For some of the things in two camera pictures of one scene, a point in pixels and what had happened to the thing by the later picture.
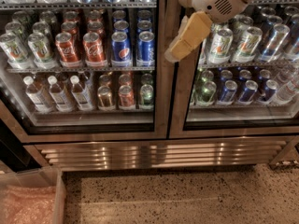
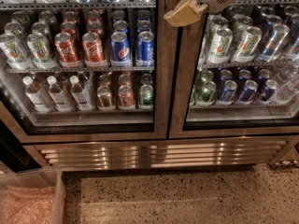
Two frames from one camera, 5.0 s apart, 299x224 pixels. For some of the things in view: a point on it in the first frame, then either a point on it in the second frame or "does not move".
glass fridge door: x=84 y=62 does not move
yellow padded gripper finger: x=192 y=32 to x=185 y=14
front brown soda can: x=105 y=97 does not move
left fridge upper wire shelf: x=80 y=6 does not move
